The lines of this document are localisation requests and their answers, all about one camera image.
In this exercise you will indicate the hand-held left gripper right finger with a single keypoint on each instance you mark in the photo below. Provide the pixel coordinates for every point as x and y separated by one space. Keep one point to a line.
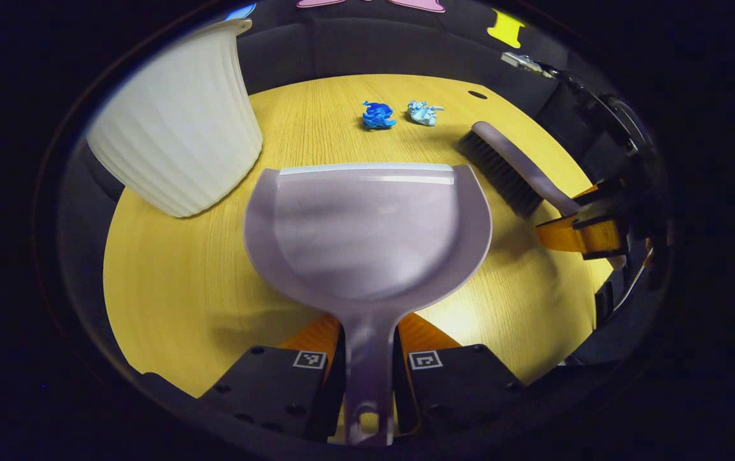
463 384

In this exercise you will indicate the dark blue paper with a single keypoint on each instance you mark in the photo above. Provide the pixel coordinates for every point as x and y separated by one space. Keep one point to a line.
378 115

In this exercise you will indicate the mauve plastic dustpan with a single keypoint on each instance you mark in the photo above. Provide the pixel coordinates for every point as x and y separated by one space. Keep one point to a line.
367 243

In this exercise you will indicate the light blue paper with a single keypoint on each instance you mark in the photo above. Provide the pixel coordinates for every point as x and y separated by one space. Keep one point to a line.
422 113

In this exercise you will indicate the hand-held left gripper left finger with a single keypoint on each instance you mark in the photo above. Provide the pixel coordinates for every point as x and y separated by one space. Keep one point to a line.
278 384

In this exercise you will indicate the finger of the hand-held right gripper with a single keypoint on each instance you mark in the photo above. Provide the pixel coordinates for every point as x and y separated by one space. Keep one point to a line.
601 192
588 237

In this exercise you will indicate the white ribbed garbage bin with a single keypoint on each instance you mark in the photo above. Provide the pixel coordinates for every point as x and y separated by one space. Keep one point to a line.
182 121

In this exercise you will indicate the small mauve broom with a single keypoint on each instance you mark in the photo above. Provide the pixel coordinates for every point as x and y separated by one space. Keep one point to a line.
515 166

